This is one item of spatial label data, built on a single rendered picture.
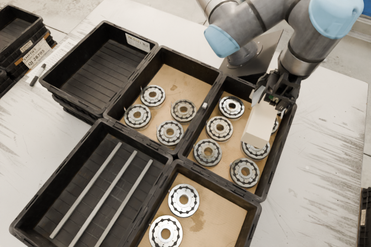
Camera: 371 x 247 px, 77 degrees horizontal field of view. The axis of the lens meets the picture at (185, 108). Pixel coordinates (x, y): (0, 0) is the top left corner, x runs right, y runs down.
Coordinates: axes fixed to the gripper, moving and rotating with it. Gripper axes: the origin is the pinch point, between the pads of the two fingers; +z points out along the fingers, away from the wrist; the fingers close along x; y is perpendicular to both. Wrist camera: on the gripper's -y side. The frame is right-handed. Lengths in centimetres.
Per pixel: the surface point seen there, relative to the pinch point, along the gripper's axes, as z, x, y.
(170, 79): 25.9, -37.7, -12.2
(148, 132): 25.8, -34.2, 14.0
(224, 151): 25.8, -4.9, 8.6
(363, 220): 90, 87, -13
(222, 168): 25.8, -3.3, 14.9
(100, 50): 26, -74, -12
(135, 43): 21, -59, -20
